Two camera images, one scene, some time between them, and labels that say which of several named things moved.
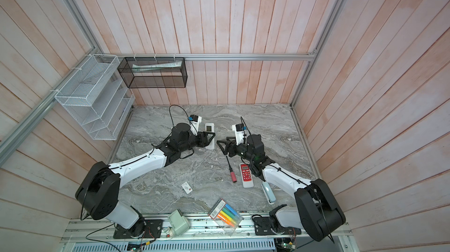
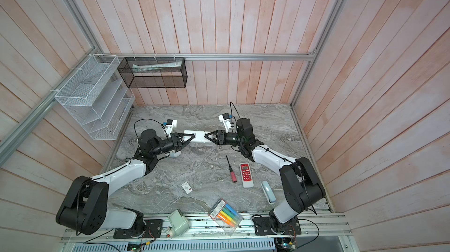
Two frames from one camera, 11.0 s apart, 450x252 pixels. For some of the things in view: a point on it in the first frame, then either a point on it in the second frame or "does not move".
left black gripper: x=203 y=138 → x=177 y=142
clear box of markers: x=225 y=217 does not move
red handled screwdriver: x=232 y=173 does not move
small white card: x=187 y=187 does not move
